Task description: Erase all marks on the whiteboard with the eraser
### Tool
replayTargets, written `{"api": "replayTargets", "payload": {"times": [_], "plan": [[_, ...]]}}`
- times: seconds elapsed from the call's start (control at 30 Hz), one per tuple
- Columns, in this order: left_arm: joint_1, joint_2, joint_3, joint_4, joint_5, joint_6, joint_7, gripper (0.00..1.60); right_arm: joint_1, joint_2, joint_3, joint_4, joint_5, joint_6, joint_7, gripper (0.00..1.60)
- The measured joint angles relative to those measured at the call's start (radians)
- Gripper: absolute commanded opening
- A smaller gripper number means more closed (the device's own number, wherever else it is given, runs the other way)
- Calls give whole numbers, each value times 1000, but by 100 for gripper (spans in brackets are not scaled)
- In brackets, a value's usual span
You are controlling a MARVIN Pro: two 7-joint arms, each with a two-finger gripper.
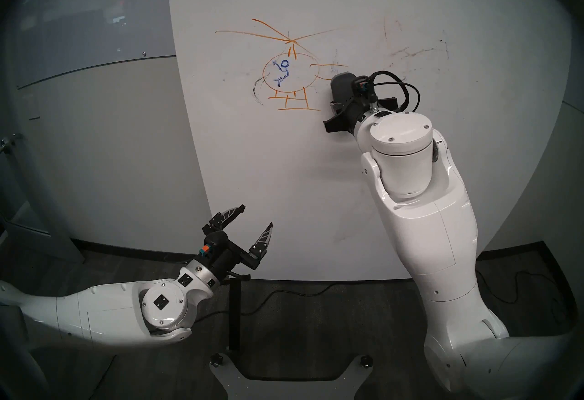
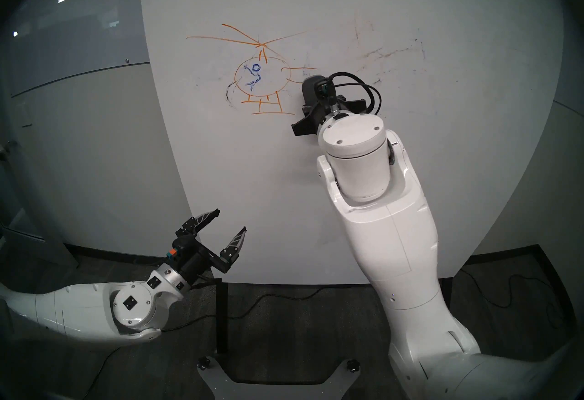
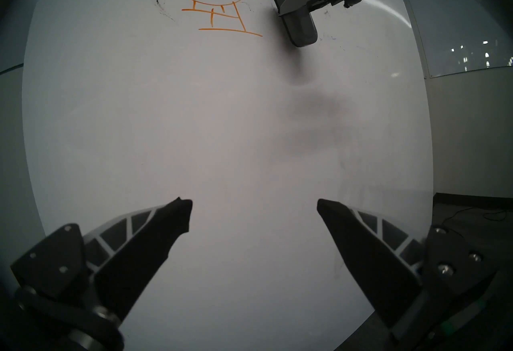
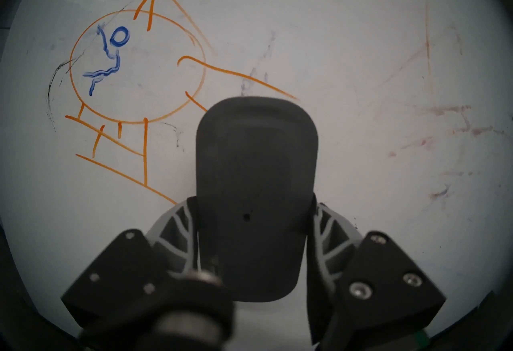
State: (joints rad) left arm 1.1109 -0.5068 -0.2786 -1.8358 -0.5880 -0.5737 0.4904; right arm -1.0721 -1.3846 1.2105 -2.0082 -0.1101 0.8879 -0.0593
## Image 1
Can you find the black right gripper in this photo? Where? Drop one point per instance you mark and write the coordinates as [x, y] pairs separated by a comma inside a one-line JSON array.
[[360, 111]]

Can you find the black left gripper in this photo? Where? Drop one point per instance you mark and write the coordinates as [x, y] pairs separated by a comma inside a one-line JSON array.
[[228, 259]]

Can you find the dark grey whiteboard eraser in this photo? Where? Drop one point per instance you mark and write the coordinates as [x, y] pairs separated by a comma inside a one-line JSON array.
[[338, 88]]

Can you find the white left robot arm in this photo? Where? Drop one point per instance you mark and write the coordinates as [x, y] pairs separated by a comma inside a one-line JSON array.
[[100, 312]]

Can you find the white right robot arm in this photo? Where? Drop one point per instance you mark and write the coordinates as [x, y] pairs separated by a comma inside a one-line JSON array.
[[438, 239]]

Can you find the large white whiteboard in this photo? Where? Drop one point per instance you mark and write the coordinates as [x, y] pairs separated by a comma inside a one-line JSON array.
[[296, 175]]

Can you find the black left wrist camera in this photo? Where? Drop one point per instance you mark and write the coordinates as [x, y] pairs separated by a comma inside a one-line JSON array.
[[216, 239]]

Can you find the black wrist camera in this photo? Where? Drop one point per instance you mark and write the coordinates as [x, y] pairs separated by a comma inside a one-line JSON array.
[[216, 239], [362, 85]]

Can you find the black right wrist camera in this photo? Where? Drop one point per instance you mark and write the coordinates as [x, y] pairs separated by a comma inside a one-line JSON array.
[[362, 85]]

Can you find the black whiteboard stand post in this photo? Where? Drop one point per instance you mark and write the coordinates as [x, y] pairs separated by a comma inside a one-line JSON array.
[[234, 317]]

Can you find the black base plate knob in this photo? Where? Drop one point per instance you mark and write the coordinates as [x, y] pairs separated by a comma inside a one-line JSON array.
[[366, 361], [216, 360]]

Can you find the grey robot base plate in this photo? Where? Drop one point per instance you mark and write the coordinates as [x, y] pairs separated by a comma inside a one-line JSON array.
[[292, 391]]

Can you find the glass wall board with writing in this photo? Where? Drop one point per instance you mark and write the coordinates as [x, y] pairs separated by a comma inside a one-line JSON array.
[[91, 24]]

